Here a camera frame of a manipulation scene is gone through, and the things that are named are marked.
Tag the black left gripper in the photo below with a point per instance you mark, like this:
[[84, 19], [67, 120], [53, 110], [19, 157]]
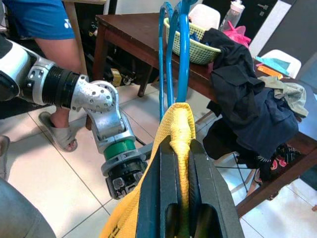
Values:
[[123, 183]]

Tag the yellow shirt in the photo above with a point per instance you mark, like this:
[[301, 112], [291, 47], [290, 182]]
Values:
[[178, 119]]

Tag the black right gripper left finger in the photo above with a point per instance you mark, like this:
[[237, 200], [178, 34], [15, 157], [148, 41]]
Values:
[[158, 193]]

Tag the black garment with pink print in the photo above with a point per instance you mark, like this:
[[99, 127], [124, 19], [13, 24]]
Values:
[[280, 161]]

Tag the clear water bottle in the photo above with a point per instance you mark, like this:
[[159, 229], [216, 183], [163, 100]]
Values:
[[230, 15]]

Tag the navy blue garment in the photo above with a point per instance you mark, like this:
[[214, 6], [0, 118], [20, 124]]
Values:
[[260, 129]]

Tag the teal cloth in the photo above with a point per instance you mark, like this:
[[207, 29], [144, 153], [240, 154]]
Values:
[[272, 63]]

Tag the dark brown wooden table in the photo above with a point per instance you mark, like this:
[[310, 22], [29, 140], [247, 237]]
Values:
[[138, 32]]

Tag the person in blue shorts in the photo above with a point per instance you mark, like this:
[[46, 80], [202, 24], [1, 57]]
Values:
[[57, 62]]

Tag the light green plastic basket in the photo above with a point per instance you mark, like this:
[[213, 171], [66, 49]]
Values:
[[195, 53]]

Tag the light wooden desk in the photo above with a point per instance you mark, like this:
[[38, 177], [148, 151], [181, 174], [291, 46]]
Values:
[[74, 37]]

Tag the grey slipper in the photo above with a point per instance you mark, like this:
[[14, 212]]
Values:
[[3, 158], [59, 134]]

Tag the grey green shirt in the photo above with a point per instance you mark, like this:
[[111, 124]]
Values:
[[289, 96]]

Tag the pink plastic bag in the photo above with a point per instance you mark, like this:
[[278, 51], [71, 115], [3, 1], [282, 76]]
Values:
[[236, 33]]

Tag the blue plastic hanger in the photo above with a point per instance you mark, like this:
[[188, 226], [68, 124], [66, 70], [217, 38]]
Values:
[[184, 62]]

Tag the plain black garment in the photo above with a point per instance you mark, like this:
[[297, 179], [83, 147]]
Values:
[[235, 69]]

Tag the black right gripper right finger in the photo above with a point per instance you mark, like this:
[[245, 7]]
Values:
[[210, 198]]

